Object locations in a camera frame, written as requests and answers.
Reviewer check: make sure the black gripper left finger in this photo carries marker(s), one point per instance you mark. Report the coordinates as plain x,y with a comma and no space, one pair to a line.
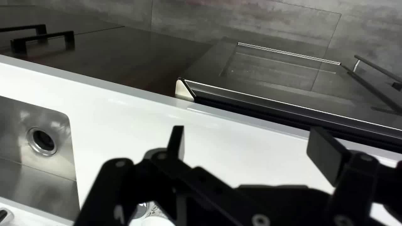
126,188

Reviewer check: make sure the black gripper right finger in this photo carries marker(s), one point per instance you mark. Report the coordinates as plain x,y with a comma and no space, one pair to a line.
330,154

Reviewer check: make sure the stainless steel dishwasher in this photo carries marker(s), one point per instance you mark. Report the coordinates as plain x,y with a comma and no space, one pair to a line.
289,88

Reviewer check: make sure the stainless steel sink basin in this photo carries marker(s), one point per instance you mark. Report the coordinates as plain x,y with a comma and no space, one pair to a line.
38,167

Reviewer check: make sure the round metal sink drain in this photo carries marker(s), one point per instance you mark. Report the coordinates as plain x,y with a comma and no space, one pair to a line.
41,141

